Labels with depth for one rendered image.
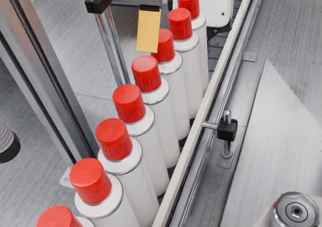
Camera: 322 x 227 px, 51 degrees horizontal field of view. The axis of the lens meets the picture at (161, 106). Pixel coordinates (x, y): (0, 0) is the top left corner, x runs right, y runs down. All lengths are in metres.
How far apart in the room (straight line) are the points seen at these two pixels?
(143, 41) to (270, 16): 0.55
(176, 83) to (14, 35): 0.22
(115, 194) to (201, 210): 0.24
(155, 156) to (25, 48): 0.21
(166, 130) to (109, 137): 0.15
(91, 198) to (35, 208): 0.32
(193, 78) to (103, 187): 0.27
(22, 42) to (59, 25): 0.63
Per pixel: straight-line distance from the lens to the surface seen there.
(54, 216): 0.32
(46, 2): 1.19
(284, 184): 0.55
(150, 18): 0.44
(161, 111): 0.44
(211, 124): 0.56
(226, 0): 0.59
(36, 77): 0.45
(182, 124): 0.55
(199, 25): 0.54
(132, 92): 0.38
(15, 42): 0.42
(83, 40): 0.95
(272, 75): 0.69
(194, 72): 0.53
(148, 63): 0.42
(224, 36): 0.79
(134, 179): 0.39
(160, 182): 0.50
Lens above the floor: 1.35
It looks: 47 degrees down
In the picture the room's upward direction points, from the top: 12 degrees counter-clockwise
